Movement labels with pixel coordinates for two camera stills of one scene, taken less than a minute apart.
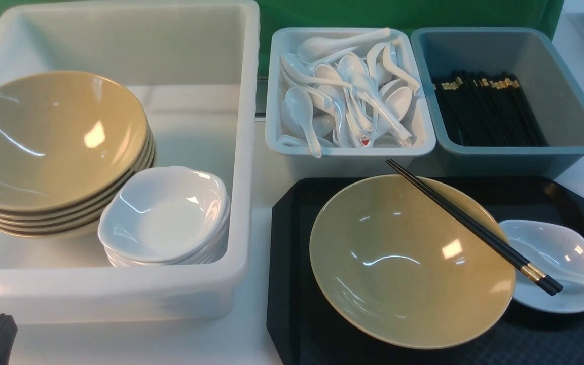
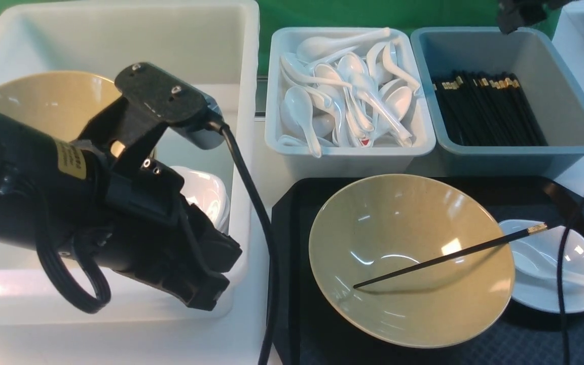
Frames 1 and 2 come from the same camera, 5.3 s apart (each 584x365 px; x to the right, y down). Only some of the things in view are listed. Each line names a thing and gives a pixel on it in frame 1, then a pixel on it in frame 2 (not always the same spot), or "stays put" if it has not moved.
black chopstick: [509, 257] → [536, 228]
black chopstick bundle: [476, 112] stays put
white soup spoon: [537, 259] stays put
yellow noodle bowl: [397, 266] stays put
